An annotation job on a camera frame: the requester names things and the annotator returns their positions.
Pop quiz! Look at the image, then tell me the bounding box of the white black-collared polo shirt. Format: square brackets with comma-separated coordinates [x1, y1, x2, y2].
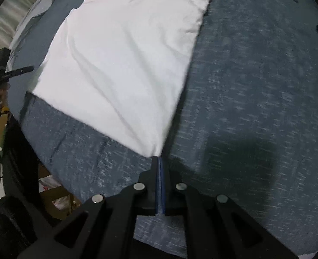
[29, 0, 210, 157]

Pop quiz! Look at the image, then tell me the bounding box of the cardboard box clutter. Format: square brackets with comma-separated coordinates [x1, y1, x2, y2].
[0, 111, 74, 220]

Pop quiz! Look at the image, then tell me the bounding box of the light grey blanket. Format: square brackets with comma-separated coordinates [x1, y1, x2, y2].
[9, 0, 55, 59]

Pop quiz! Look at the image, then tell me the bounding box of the blue patterned bed sheet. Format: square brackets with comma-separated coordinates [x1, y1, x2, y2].
[8, 0, 318, 255]

